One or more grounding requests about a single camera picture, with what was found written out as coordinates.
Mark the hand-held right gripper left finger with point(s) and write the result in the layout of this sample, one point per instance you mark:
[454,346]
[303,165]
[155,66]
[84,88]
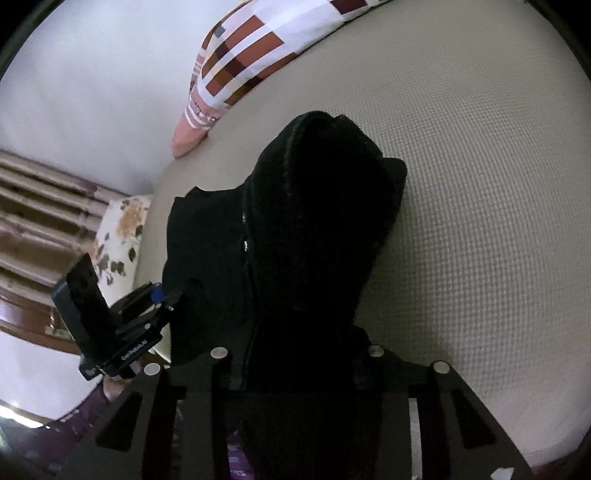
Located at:
[216,376]

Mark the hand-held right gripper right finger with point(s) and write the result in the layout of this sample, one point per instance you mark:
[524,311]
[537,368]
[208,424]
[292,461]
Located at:
[379,376]

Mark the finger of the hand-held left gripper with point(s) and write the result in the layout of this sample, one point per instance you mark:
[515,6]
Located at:
[156,291]

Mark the black pants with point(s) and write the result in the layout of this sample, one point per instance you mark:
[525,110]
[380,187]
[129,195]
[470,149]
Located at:
[295,240]

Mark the person's left hand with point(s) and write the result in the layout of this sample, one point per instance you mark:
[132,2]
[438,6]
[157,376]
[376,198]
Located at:
[115,388]

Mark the white floral pillow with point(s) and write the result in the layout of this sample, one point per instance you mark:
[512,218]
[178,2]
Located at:
[121,230]

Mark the purple printed clothing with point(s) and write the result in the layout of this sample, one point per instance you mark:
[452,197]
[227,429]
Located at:
[238,464]

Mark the beige textured bed mat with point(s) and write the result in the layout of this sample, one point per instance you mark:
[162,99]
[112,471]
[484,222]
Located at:
[475,221]

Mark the wooden bed frame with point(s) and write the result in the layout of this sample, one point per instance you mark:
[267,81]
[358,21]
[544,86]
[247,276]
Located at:
[41,217]

